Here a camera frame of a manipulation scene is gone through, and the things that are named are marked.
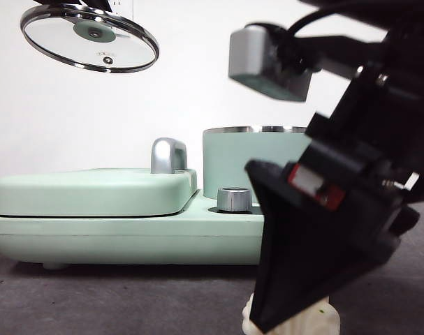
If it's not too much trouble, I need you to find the glass pot lid green knob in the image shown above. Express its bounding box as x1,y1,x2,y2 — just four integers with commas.
20,5,160,73

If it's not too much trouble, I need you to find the twisted white scallion bun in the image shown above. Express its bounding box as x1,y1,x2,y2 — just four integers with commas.
241,292,340,335

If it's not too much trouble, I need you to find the silver control knob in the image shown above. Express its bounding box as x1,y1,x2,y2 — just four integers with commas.
217,187,254,213

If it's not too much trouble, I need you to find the mint green breakfast machine base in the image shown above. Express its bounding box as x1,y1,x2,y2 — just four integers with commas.
0,190,268,271

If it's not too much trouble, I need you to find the mint green griddle cover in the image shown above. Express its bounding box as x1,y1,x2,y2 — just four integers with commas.
0,168,198,218

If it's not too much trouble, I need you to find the mint green pot with handle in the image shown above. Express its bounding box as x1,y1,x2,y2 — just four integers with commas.
202,126,314,207

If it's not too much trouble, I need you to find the silver griddle cover handle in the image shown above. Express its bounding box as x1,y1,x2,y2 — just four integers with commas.
150,137,189,174

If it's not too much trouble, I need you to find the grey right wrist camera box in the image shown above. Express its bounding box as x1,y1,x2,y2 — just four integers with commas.
228,24,314,103

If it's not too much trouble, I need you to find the black camera cable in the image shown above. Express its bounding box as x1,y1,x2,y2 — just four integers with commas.
283,3,390,39

